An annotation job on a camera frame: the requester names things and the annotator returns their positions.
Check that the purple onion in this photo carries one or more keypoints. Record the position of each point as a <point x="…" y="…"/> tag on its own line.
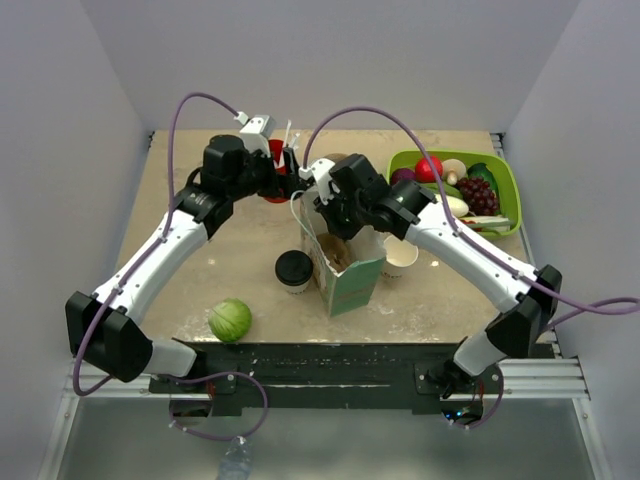
<point x="401" y="174"/>

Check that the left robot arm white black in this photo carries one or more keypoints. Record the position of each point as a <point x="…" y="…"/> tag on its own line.
<point x="104" y="326"/>

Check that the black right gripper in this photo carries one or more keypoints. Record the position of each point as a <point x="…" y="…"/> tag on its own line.
<point x="328" y="213"/>

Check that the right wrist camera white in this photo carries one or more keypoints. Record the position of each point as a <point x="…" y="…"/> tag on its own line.
<point x="319" y="174"/>

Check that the white radish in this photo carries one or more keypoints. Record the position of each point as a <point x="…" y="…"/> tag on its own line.
<point x="458" y="207"/>

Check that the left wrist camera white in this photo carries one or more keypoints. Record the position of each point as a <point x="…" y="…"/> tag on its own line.
<point x="255" y="131"/>

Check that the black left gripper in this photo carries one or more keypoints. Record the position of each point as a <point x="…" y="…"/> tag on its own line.
<point x="292" y="179"/>

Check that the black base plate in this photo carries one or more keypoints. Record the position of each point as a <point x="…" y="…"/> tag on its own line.
<point x="374" y="376"/>

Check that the red apple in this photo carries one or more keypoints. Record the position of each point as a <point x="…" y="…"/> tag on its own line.
<point x="428" y="171"/>

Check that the stack of cardboard carriers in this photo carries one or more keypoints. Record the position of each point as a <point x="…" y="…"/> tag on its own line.
<point x="331" y="159"/>

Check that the green cabbage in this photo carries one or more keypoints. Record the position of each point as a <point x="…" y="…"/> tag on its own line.
<point x="230" y="320"/>

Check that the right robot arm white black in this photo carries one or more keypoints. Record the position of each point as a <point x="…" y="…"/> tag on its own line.
<point x="523" y="295"/>

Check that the brown cardboard cup carrier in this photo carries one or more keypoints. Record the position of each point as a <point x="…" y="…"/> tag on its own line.
<point x="336" y="251"/>

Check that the red ribbed cup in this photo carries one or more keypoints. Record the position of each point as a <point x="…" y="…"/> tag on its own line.
<point x="276" y="148"/>

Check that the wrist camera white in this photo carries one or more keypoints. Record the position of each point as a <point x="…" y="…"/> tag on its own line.
<point x="255" y="131"/>
<point x="319" y="174"/>

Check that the black plastic cup lid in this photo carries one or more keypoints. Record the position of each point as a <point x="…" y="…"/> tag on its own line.
<point x="293" y="268"/>

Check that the white mushroom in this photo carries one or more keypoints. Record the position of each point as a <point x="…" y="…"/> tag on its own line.
<point x="453" y="170"/>

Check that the green plastic bin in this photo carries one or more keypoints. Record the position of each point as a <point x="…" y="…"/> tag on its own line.
<point x="490" y="227"/>

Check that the dark green leafy vegetable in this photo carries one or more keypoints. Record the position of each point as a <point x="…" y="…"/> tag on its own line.
<point x="480" y="171"/>

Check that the white paper coffee cup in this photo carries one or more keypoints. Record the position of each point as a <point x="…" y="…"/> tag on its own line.
<point x="400" y="256"/>
<point x="296" y="287"/>

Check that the dark red grapes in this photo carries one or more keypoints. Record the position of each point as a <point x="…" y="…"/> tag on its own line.
<point x="480" y="195"/>

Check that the white wrapped straw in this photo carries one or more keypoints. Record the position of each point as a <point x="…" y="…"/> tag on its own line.
<point x="286" y="138"/>
<point x="294" y="142"/>

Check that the aluminium frame rail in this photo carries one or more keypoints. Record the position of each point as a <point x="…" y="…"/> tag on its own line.
<point x="554" y="378"/>

